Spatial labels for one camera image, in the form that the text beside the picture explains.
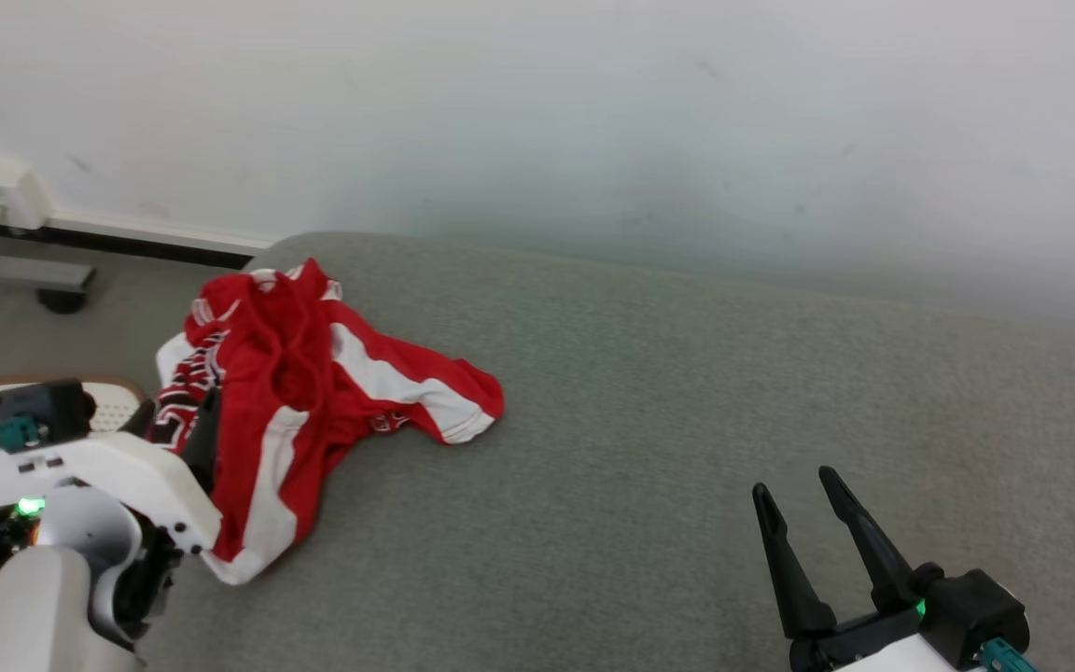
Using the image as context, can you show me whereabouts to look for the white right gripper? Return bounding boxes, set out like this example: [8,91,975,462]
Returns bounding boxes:
[751,466,960,672]

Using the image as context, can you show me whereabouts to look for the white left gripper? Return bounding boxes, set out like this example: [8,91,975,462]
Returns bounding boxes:
[0,386,223,561]

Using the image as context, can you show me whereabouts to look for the red shorts with white stripes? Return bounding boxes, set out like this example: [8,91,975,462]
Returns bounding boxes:
[200,280,507,587]

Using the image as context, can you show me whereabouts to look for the white black baseboard strip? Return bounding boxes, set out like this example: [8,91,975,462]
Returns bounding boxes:
[0,209,279,273]

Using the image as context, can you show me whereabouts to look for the teal plug right camera cable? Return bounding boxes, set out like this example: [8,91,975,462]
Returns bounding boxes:
[979,638,1040,672]

